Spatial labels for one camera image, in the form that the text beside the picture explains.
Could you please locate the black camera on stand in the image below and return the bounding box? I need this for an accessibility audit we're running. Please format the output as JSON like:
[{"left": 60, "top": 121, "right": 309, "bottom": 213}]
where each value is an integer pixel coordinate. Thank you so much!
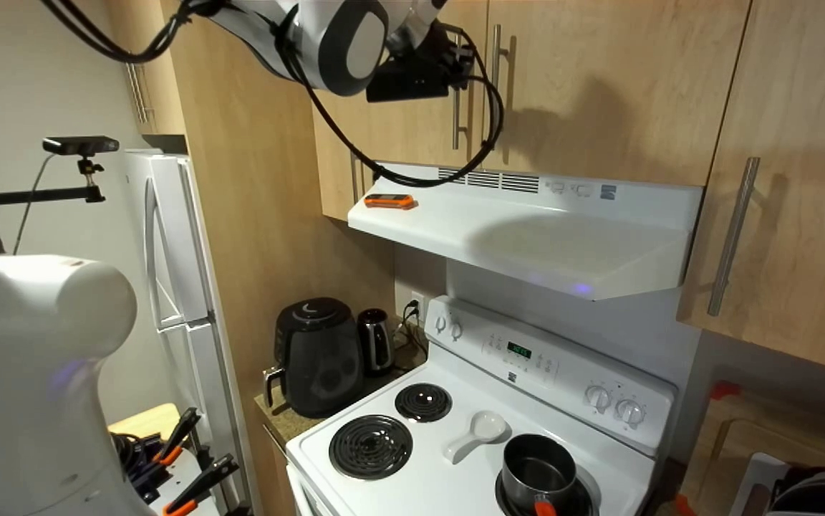
[{"left": 0, "top": 135, "right": 120, "bottom": 207}]

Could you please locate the wooden cutting board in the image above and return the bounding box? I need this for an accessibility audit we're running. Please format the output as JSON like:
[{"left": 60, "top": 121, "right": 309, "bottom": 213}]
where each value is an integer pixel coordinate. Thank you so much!
[{"left": 677, "top": 380, "right": 825, "bottom": 516}]

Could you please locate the far right wooden cabinet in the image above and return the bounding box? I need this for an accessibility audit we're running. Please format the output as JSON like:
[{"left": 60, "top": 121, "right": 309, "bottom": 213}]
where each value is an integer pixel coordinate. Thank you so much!
[{"left": 679, "top": 0, "right": 825, "bottom": 363}]

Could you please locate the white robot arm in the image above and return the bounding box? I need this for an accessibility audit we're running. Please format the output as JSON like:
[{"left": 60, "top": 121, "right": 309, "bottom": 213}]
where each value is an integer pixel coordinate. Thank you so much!
[{"left": 0, "top": 0, "right": 448, "bottom": 516}]

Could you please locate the black air fryer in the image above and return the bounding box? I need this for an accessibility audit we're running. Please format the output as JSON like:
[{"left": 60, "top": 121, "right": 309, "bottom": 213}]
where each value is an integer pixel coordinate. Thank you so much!
[{"left": 265, "top": 297, "right": 363, "bottom": 419}]

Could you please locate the grey pot orange handle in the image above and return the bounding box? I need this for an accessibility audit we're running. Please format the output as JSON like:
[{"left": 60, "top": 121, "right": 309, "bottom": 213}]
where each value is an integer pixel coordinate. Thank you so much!
[{"left": 501, "top": 433, "right": 577, "bottom": 509}]

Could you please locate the orange black timer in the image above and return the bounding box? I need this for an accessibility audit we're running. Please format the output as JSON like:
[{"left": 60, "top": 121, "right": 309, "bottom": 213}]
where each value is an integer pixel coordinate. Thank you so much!
[{"left": 363, "top": 194, "right": 419, "bottom": 210}]

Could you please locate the white refrigerator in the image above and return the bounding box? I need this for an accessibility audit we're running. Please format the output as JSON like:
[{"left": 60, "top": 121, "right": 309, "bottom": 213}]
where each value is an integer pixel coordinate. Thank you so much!
[{"left": 116, "top": 145, "right": 256, "bottom": 516}]

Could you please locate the white range hood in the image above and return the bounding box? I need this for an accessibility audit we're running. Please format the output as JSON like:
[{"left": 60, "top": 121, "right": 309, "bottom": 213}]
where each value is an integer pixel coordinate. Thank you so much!
[{"left": 346, "top": 171, "right": 703, "bottom": 301}]

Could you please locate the white electric stove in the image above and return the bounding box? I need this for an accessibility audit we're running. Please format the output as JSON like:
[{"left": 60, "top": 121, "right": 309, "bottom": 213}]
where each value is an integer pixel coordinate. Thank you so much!
[{"left": 286, "top": 297, "right": 677, "bottom": 516}]

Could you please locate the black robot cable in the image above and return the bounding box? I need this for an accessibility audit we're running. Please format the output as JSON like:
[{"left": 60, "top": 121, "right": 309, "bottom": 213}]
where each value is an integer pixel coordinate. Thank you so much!
[{"left": 40, "top": 0, "right": 511, "bottom": 188}]

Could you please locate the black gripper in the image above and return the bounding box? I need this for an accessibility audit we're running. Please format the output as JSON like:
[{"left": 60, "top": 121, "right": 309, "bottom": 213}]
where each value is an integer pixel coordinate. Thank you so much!
[{"left": 366, "top": 31, "right": 477, "bottom": 104}]

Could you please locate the wooden cabinet door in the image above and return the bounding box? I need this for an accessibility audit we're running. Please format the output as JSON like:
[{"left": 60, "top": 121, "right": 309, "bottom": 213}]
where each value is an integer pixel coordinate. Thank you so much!
[
  {"left": 309, "top": 0, "right": 492, "bottom": 224},
  {"left": 487, "top": 0, "right": 752, "bottom": 187}
]

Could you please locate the white spoon rest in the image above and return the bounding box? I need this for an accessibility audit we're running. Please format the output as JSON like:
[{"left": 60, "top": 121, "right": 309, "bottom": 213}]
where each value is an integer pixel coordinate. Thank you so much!
[{"left": 445, "top": 409, "right": 511, "bottom": 463}]

